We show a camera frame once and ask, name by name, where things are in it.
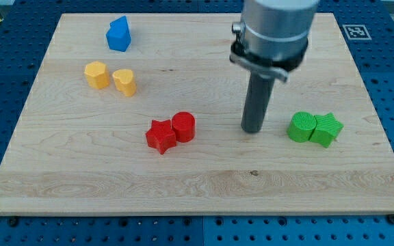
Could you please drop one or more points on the green star block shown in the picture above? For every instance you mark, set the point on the green star block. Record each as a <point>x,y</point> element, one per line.
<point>327,130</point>

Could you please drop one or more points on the green circle block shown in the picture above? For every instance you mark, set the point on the green circle block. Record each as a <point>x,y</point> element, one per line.
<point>301,126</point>

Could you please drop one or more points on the red star block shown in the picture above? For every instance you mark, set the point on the red star block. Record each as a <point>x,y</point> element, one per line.
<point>161,136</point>

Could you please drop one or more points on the yellow heart block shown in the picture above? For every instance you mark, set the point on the yellow heart block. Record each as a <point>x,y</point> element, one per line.
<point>125,82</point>

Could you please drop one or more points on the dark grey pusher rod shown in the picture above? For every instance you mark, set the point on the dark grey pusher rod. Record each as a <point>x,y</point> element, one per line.
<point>256,103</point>

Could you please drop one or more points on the yellow hexagon block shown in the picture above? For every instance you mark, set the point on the yellow hexagon block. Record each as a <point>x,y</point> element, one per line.
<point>97,75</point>

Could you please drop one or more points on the blue pentagon block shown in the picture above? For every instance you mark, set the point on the blue pentagon block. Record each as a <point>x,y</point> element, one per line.
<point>118,36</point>

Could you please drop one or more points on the red circle block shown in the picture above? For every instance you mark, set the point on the red circle block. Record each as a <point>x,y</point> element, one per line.
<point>183,124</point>

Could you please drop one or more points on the wooden board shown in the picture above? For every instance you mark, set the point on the wooden board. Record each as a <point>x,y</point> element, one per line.
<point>80,151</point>

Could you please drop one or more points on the white fiducial marker tag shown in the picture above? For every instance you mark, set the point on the white fiducial marker tag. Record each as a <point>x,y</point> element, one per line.
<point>356,32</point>

